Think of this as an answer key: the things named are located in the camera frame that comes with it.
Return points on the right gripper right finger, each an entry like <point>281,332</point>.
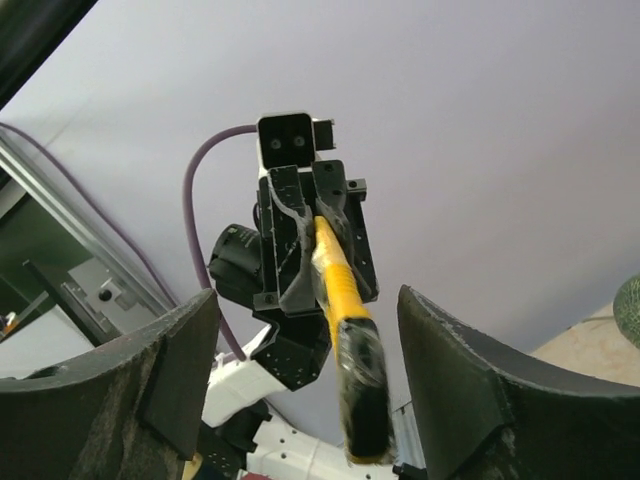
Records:
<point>485,410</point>

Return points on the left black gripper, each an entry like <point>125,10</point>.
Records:
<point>311,218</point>

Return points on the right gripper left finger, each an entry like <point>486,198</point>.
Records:
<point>129,409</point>

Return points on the yellow utility knife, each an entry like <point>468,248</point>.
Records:
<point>362,381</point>

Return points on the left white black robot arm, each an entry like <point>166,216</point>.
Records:
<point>239,436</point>

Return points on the green toy melon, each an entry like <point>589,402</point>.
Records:
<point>626,305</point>

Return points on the aluminium rail frame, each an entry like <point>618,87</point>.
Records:
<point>104,296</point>

